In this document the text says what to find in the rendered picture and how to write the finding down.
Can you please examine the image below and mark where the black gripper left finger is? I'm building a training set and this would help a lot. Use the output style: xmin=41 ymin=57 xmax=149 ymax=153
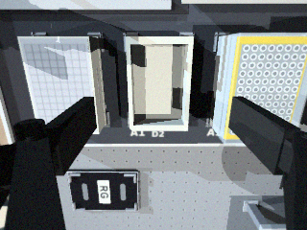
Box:
xmin=0 ymin=97 xmax=97 ymax=230

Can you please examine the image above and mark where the grey perforated base plate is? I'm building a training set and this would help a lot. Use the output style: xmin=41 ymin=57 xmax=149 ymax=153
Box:
xmin=57 ymin=146 xmax=286 ymax=230

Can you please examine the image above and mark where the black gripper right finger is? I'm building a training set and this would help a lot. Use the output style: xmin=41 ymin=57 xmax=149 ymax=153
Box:
xmin=228 ymin=96 xmax=307 ymax=230

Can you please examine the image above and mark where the black rectangular nest plate with white rg label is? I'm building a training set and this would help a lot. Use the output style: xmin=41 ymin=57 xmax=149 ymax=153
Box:
xmin=67 ymin=170 xmax=139 ymax=212

